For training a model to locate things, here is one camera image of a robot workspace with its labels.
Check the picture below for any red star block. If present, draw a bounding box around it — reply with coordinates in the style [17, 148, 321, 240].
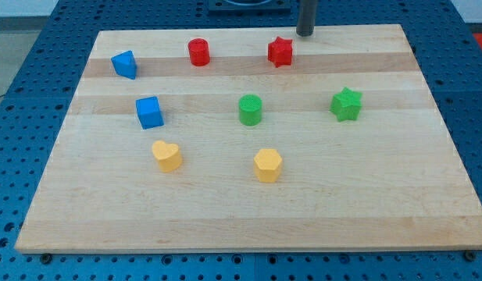
[267, 37, 293, 68]

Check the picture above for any green star block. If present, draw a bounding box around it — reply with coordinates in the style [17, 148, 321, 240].
[330, 87, 362, 122]

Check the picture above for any light wooden board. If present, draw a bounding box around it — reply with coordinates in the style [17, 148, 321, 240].
[15, 24, 482, 254]

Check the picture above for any yellow hexagon block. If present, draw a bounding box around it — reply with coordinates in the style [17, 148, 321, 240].
[253, 148, 283, 183]

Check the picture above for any green cylinder block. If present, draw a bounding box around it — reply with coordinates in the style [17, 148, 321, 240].
[238, 94, 262, 126]

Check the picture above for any yellow heart block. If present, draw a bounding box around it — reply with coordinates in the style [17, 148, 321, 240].
[152, 140, 183, 173]

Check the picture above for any blue cube block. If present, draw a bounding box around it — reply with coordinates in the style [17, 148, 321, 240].
[135, 96, 164, 130]

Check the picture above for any red cylinder block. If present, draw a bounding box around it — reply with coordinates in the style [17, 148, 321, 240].
[187, 38, 210, 66]

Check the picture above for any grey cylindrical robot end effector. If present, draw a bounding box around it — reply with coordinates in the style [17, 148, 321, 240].
[296, 0, 318, 37]

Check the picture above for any blue triangular prism block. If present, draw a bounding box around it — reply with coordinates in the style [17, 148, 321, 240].
[111, 50, 137, 80]

